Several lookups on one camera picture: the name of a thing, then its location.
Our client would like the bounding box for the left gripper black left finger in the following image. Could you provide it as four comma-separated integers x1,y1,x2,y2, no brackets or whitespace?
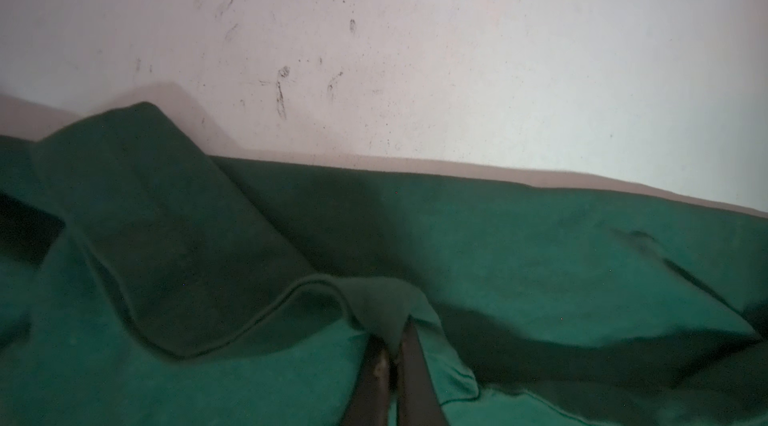
340,336,391,426

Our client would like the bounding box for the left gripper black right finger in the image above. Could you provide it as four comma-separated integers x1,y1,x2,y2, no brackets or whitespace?
397,319,449,426

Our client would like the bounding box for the green t shirt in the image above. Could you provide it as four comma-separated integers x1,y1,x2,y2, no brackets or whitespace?
1,103,767,425

